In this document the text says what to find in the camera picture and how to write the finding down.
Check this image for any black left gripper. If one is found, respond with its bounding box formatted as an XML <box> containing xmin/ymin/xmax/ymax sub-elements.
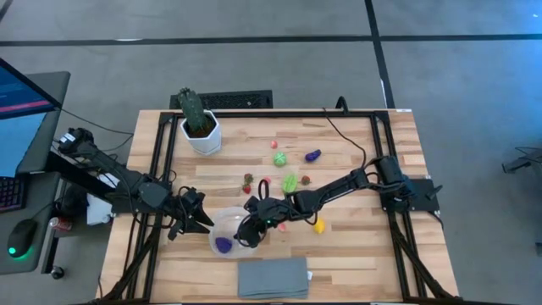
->
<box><xmin>167</xmin><ymin>188</ymin><xmax>215</xmax><ymax>241</ymax></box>

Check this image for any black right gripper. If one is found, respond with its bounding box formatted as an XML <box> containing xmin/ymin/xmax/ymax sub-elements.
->
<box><xmin>236</xmin><ymin>195</ymin><xmax>300</xmax><ymax>250</ymax></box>

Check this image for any clear plastic container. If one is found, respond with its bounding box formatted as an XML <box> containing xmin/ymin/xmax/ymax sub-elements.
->
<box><xmin>208</xmin><ymin>206</ymin><xmax>260</xmax><ymax>259</ymax></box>

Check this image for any purple toy grape bunch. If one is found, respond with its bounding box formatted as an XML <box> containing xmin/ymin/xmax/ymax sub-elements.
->
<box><xmin>214</xmin><ymin>236</ymin><xmax>233</xmax><ymax>254</ymax></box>

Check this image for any green leafy vegetable toy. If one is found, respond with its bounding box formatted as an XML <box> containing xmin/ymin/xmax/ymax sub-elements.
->
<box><xmin>281</xmin><ymin>173</ymin><xmax>299</xmax><ymax>195</ymax></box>

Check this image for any grey folded cloth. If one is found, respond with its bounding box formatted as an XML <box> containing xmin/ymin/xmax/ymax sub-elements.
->
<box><xmin>236</xmin><ymin>257</ymin><xmax>311</xmax><ymax>300</ymax></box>

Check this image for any white plant pot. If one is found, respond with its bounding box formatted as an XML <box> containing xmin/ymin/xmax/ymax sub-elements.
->
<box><xmin>180</xmin><ymin>110</ymin><xmax>223</xmax><ymax>157</ymax></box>

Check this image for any white crumpled cloth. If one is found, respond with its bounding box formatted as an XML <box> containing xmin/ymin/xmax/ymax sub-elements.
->
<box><xmin>86</xmin><ymin>193</ymin><xmax>115</xmax><ymax>226</ymax></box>

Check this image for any green cactus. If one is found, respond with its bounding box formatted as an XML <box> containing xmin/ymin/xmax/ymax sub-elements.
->
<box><xmin>176</xmin><ymin>87</ymin><xmax>208</xmax><ymax>132</ymax></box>

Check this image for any black keyboard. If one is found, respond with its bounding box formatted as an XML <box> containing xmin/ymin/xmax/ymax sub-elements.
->
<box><xmin>0</xmin><ymin>175</ymin><xmax>29</xmax><ymax>213</ymax></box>
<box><xmin>169</xmin><ymin>89</ymin><xmax>274</xmax><ymax>110</ymax></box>

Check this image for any red silver drink can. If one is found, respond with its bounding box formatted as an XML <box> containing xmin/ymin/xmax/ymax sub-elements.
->
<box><xmin>47</xmin><ymin>216</ymin><xmax>73</xmax><ymax>233</ymax></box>

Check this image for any dark grey desk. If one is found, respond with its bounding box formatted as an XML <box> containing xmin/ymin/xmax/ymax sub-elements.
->
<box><xmin>0</xmin><ymin>70</ymin><xmax>72</xmax><ymax>275</ymax></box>

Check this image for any black computer mouse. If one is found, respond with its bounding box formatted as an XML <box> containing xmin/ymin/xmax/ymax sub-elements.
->
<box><xmin>7</xmin><ymin>219</ymin><xmax>38</xmax><ymax>258</ymax></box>

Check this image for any computer monitor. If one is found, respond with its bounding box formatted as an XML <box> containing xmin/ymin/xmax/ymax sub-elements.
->
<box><xmin>0</xmin><ymin>58</ymin><xmax>63</xmax><ymax>179</ymax></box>

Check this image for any black stand base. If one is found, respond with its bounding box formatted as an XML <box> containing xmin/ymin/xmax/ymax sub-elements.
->
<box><xmin>501</xmin><ymin>143</ymin><xmax>542</xmax><ymax>175</ymax></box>

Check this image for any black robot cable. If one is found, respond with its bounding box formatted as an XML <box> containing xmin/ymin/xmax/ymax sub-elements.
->
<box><xmin>322</xmin><ymin>106</ymin><xmax>368</xmax><ymax>173</ymax></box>

